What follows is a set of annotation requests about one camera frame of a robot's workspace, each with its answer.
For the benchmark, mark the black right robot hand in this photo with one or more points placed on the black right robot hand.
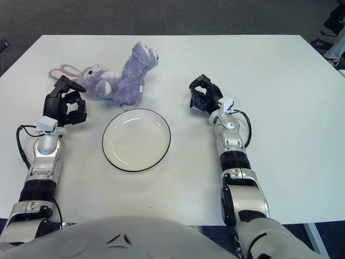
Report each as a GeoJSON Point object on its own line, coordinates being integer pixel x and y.
{"type": "Point", "coordinates": [211, 94]}

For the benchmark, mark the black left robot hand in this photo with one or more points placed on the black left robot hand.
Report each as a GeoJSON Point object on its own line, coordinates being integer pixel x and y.
{"type": "Point", "coordinates": [54, 105]}

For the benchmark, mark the purple plush bunny doll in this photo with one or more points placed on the purple plush bunny doll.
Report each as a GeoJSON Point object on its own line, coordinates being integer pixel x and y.
{"type": "Point", "coordinates": [129, 81]}

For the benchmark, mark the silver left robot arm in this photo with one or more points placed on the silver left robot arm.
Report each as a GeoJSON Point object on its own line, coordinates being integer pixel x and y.
{"type": "Point", "coordinates": [44, 147]}

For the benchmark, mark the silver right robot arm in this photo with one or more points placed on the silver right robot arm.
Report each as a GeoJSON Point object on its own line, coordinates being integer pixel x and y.
{"type": "Point", "coordinates": [242, 194]}

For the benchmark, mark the white plate with black rim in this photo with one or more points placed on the white plate with black rim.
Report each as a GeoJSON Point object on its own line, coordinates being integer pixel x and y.
{"type": "Point", "coordinates": [136, 140]}

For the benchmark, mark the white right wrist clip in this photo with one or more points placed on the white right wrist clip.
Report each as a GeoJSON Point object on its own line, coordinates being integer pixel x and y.
{"type": "Point", "coordinates": [226, 105]}

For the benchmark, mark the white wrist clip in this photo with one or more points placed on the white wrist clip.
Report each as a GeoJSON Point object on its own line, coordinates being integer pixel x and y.
{"type": "Point", "coordinates": [47, 124]}
{"type": "Point", "coordinates": [226, 105]}

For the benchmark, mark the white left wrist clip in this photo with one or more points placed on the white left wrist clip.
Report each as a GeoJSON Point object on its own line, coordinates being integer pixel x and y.
{"type": "Point", "coordinates": [47, 124]}

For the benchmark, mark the person leg in jeans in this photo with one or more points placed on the person leg in jeans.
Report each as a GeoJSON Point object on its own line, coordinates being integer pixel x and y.
{"type": "Point", "coordinates": [335, 50]}

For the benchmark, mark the black office chair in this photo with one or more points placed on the black office chair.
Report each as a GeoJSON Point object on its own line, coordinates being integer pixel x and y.
{"type": "Point", "coordinates": [335, 19]}

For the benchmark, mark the silver robot torso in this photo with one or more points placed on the silver robot torso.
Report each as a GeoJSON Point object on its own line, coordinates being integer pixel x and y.
{"type": "Point", "coordinates": [121, 242]}

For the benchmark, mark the white table leg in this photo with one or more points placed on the white table leg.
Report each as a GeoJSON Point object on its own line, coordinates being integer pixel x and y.
{"type": "Point", "coordinates": [316, 238]}

